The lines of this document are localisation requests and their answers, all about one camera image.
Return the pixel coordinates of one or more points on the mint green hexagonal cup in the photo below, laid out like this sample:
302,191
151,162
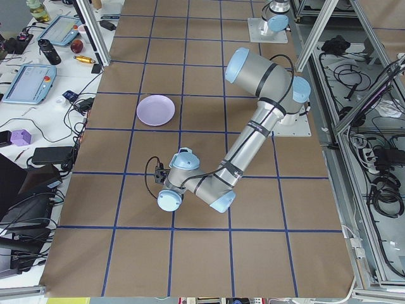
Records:
185,150

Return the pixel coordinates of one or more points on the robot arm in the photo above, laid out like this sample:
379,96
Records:
274,16
281,96

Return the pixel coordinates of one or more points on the lavender plate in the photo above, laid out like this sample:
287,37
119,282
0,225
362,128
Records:
155,110

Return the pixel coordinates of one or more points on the purple hexagonal cup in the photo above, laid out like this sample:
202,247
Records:
21,137

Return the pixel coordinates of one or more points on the black power brick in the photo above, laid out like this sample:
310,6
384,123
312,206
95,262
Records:
52,155

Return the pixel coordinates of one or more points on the small black phone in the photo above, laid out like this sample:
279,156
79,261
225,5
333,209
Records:
96,68

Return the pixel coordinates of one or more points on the red apple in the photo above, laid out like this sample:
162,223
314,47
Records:
76,46

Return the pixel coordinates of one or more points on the lower teach pendant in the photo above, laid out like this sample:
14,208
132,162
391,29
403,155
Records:
31,84

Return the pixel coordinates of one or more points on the teach pendant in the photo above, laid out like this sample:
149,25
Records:
61,31
31,84

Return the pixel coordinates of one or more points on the black water bottle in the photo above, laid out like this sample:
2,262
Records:
49,51

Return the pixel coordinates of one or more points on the upper teach pendant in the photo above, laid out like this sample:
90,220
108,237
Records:
61,31

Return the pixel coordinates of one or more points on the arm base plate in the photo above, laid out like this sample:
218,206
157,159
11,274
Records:
295,125
255,25

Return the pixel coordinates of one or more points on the aluminium frame post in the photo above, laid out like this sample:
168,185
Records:
86,15

